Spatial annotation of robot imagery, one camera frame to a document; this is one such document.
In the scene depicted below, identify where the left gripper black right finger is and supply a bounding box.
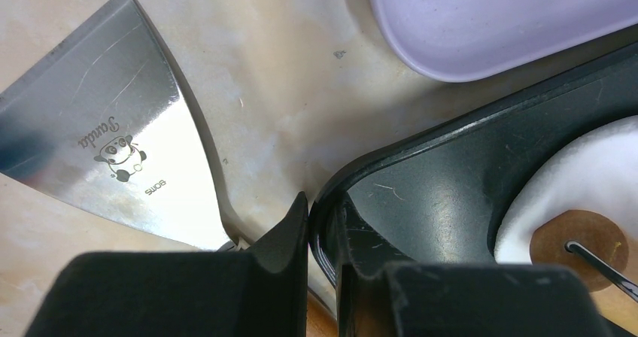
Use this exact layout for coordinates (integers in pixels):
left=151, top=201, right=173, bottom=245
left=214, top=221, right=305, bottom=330
left=335, top=196, right=612, bottom=336

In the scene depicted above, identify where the wooden dough roller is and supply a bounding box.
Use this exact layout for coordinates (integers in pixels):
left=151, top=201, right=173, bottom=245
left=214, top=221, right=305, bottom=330
left=530, top=210, right=637, bottom=302

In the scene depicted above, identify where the black baking tray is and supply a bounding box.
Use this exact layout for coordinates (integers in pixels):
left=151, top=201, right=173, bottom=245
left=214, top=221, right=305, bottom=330
left=310, top=44, right=637, bottom=316

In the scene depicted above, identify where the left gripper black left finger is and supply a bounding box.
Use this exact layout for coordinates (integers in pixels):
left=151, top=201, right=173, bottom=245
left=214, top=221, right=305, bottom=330
left=26, top=193, right=308, bottom=336

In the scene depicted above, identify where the lilac rectangular tray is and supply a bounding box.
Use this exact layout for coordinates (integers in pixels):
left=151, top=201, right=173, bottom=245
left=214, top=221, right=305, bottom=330
left=370, top=0, right=637, bottom=83

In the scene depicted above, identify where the metal scraper wooden handle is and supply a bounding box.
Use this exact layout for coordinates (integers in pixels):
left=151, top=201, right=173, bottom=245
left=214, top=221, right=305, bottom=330
left=0, top=0, right=340, bottom=337

